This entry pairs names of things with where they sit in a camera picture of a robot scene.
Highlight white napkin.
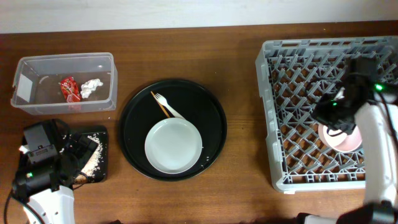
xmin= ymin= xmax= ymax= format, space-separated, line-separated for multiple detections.
xmin=80 ymin=78 xmax=103 ymax=98

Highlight white plastic fork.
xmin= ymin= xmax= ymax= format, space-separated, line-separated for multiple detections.
xmin=155 ymin=93 xmax=185 ymax=119

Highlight round black serving tray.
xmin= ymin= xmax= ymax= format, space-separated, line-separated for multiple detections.
xmin=118 ymin=79 xmax=227 ymax=182

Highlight wooden chopstick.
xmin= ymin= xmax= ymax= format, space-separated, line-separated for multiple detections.
xmin=150 ymin=91 xmax=170 ymax=118

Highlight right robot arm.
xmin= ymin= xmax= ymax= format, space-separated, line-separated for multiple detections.
xmin=297 ymin=57 xmax=397 ymax=223

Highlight white bowl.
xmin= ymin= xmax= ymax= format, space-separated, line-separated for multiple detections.
xmin=318 ymin=124 xmax=362 ymax=153

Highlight red snack wrapper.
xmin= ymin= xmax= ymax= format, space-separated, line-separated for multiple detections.
xmin=59 ymin=77 xmax=81 ymax=103

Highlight grey plate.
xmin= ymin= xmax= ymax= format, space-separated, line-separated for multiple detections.
xmin=144 ymin=118 xmax=203 ymax=175

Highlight clear plastic bin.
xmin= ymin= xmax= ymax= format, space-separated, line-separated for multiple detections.
xmin=11 ymin=52 xmax=118 ymax=115

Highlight black rectangular tray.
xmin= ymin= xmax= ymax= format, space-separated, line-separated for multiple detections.
xmin=72 ymin=126 xmax=109 ymax=184

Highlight grey dishwasher rack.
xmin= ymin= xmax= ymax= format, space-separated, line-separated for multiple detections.
xmin=256 ymin=36 xmax=397 ymax=194

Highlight rice and pasta leftovers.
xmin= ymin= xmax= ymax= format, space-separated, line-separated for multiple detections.
xmin=75 ymin=133 xmax=103 ymax=184

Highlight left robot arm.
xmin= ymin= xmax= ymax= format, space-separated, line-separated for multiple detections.
xmin=10 ymin=119 xmax=98 ymax=223

